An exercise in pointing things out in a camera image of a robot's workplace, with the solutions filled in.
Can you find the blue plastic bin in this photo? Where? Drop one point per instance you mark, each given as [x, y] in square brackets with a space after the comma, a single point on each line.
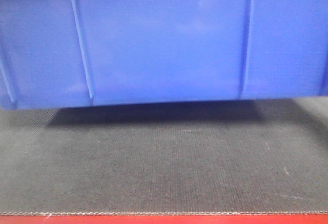
[82, 53]

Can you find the black conveyor belt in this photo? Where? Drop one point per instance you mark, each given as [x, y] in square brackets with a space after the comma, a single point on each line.
[225, 157]

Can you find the red conveyor edge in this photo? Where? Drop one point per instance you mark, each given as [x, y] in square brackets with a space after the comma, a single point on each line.
[274, 218]

